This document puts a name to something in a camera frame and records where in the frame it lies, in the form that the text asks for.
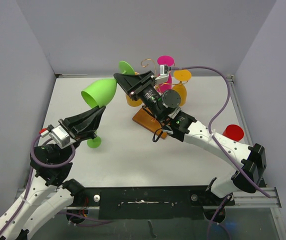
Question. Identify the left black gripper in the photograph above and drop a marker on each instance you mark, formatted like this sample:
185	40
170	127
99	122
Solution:
83	126

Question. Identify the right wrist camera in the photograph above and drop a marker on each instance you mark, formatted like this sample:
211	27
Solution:
164	72

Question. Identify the aluminium frame rail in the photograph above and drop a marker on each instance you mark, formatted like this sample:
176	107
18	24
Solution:
250	162

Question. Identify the wooden rack base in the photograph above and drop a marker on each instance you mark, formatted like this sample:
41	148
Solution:
147	121

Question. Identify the orange wine glass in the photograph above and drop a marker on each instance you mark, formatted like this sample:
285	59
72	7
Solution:
133	103
182	76

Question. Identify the pink wine glass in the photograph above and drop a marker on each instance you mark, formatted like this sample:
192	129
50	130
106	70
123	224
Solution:
165	61

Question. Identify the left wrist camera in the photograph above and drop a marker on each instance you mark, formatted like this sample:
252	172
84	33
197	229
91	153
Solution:
59	135

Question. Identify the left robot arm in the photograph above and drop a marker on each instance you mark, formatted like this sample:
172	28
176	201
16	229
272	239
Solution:
48	190

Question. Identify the red wine glass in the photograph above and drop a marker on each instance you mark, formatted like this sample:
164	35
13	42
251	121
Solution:
234	132

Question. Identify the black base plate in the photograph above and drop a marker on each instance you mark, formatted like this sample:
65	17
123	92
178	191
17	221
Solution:
148	203

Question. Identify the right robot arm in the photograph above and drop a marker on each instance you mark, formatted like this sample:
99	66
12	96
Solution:
185	128

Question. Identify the green wine glass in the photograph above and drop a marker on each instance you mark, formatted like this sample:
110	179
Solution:
100	93
94	141

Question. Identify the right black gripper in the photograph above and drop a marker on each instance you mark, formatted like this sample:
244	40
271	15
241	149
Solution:
129	82

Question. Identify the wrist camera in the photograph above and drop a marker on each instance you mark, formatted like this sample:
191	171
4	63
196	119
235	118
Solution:
164	72
59	135

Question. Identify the gold wire glass rack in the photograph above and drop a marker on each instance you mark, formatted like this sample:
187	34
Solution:
148	62

